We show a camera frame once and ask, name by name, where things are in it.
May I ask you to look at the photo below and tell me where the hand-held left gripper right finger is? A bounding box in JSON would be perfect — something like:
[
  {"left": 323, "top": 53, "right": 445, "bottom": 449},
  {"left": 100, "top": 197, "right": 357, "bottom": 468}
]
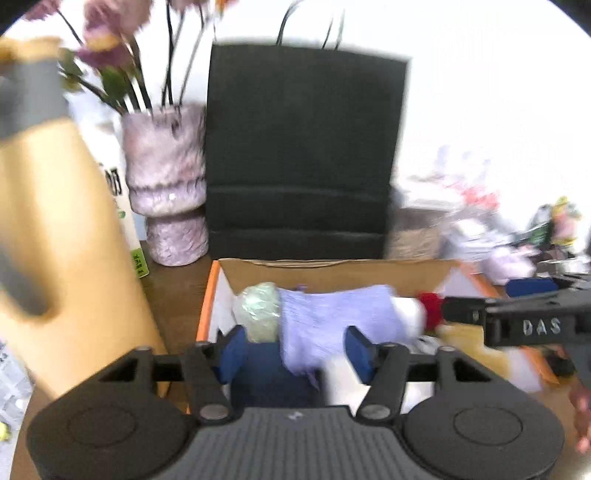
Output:
[{"left": 345, "top": 325, "right": 495, "bottom": 424}]

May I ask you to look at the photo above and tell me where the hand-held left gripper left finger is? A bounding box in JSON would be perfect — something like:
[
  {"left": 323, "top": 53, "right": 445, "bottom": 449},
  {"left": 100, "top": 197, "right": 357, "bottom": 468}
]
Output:
[{"left": 97, "top": 325, "right": 248, "bottom": 424}]

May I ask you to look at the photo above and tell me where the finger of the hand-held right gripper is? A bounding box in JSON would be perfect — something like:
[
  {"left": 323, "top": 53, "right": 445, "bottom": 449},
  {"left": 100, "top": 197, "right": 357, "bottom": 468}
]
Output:
[
  {"left": 505, "top": 273, "right": 591, "bottom": 300},
  {"left": 440, "top": 296, "right": 491, "bottom": 325}
]

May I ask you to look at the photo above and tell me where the white and yellow plush toy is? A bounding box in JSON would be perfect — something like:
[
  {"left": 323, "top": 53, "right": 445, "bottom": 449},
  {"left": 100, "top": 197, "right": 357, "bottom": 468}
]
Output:
[{"left": 392, "top": 297, "right": 513, "bottom": 370}]

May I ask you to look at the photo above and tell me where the red fabric rose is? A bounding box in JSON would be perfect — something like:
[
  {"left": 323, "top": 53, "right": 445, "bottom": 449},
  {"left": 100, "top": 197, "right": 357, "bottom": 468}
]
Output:
[{"left": 417, "top": 290, "right": 447, "bottom": 331}]

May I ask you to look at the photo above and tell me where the purple cloth drawstring pouch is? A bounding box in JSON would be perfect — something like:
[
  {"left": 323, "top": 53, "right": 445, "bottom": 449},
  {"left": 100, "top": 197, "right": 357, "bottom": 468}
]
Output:
[{"left": 276, "top": 283, "right": 421, "bottom": 376}]

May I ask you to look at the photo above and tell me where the bubble wrap bundle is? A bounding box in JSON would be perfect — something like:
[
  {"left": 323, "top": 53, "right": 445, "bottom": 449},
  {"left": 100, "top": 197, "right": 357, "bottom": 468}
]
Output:
[{"left": 232, "top": 282, "right": 283, "bottom": 343}]

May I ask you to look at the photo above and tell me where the navy zip pouch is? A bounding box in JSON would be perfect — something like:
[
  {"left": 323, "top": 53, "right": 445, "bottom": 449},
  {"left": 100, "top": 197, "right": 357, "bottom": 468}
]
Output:
[{"left": 229, "top": 339, "right": 327, "bottom": 409}]

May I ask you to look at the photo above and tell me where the red cardboard box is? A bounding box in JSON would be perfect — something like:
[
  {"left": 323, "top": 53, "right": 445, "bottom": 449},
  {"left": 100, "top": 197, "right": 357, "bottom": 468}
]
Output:
[{"left": 188, "top": 257, "right": 562, "bottom": 414}]

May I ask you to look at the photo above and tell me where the person's right hand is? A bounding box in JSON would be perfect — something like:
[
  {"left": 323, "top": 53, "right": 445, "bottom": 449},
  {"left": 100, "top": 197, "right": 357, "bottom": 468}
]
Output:
[{"left": 570, "top": 384, "right": 591, "bottom": 456}]

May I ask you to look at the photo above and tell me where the purple fluffy scrunchie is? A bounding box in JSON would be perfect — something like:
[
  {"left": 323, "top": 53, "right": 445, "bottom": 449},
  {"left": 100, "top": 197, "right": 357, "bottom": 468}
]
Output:
[{"left": 488, "top": 248, "right": 533, "bottom": 283}]

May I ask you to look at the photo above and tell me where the yellow pink snack bag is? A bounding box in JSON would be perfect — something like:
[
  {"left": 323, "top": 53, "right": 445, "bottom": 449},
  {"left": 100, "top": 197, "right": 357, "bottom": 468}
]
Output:
[{"left": 549, "top": 196, "right": 583, "bottom": 256}]

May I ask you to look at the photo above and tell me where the clear plastic container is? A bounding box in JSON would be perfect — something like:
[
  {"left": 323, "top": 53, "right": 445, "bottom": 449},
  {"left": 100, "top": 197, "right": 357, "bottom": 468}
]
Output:
[{"left": 387, "top": 207, "right": 445, "bottom": 262}]

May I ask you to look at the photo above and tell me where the white and green carton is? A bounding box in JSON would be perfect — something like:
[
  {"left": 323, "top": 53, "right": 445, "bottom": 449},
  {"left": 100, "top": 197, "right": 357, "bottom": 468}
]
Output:
[{"left": 94, "top": 119, "right": 151, "bottom": 279}]

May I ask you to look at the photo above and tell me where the yellow thermos jug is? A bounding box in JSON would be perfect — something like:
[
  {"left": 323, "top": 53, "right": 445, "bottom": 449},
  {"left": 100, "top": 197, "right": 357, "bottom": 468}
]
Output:
[{"left": 0, "top": 37, "right": 167, "bottom": 400}]

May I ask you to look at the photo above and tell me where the black paper bag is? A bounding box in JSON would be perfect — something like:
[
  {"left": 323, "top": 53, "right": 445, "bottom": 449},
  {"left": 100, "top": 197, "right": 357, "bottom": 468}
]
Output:
[{"left": 204, "top": 0, "right": 412, "bottom": 262}]

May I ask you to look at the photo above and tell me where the vase with dried roses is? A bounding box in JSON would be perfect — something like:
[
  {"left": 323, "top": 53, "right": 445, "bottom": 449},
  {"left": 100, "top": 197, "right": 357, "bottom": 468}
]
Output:
[{"left": 23, "top": 0, "right": 241, "bottom": 117}]

